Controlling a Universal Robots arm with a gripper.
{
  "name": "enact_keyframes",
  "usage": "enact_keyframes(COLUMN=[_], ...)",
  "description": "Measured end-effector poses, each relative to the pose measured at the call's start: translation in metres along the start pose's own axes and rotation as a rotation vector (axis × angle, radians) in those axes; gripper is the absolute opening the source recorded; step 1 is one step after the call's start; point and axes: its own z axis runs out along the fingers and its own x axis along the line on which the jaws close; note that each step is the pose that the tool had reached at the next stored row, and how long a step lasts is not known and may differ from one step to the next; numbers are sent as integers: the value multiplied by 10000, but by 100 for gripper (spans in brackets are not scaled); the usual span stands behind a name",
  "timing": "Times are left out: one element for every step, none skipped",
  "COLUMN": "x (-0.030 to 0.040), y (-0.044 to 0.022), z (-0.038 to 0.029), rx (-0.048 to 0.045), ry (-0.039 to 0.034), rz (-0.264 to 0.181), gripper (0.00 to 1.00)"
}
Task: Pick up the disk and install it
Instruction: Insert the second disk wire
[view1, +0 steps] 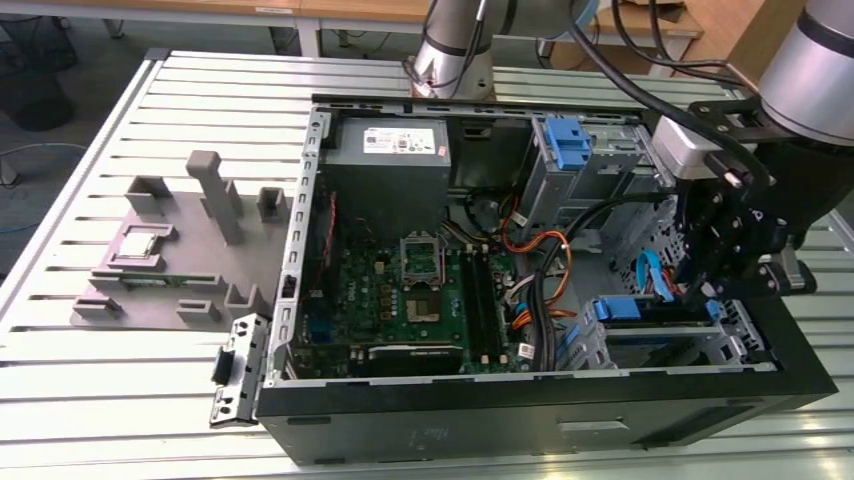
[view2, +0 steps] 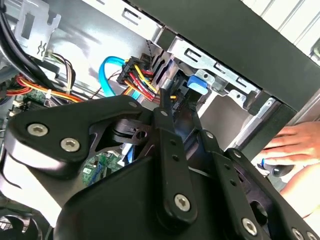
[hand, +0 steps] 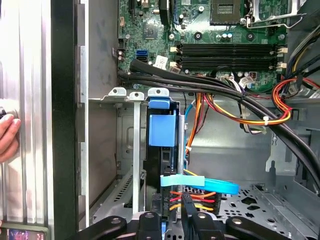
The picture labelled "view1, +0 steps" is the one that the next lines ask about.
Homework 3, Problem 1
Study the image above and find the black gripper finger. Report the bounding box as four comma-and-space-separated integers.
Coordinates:
683, 199, 768, 311
672, 184, 722, 281

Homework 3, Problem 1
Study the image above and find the blue data wire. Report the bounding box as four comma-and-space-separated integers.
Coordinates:
636, 251, 675, 303

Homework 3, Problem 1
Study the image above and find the grey metal drive cage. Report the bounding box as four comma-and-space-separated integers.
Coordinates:
523, 114, 675, 236

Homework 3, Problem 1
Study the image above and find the blue plastic drive carrier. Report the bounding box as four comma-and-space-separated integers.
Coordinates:
543, 117, 594, 170

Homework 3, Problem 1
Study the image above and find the black RAM slot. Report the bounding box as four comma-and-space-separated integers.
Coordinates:
463, 245, 487, 364
480, 245, 508, 362

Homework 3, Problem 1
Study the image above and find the brown wooden cabinet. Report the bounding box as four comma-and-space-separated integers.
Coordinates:
716, 0, 808, 86

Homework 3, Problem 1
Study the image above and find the wooden top white desk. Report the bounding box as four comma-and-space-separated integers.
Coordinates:
0, 0, 428, 56
586, 0, 706, 76

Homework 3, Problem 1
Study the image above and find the CPU socket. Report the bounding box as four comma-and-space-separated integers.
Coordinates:
404, 293, 447, 325

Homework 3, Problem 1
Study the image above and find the metal socket cover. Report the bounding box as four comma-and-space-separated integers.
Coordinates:
397, 230, 447, 291

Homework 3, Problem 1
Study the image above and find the grey power supply unit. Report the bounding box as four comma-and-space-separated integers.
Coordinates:
317, 117, 455, 241

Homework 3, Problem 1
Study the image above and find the black open PC case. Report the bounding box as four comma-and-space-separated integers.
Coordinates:
255, 92, 840, 466

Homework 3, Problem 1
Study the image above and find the black graphics card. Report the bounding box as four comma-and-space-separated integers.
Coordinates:
348, 341, 464, 377

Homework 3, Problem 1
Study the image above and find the green motherboard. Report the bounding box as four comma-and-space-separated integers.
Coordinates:
296, 234, 535, 376

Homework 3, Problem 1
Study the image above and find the grey plastic parts rack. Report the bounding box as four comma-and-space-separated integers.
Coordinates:
71, 149, 295, 332

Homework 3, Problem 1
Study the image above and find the green RAM stick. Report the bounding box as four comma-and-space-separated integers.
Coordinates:
119, 273, 192, 289

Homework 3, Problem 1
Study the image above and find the silver CPU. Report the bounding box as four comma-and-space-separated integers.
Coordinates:
117, 234, 161, 259

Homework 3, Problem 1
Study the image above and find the black mesh waste bin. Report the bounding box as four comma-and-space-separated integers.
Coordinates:
0, 14, 80, 132

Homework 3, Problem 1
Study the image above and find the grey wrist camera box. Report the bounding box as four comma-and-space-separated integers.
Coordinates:
650, 114, 726, 179

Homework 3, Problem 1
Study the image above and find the orange wire bundle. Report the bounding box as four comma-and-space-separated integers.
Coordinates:
499, 227, 576, 331

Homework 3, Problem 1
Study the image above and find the black camera mounting bracket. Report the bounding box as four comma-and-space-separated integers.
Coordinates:
686, 97, 802, 149

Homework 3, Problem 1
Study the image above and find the black cable bundle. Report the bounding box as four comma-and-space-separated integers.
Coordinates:
530, 192, 675, 372

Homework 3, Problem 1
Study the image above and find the grey metal slot retainer bracket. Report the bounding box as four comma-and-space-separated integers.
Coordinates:
208, 312, 272, 430

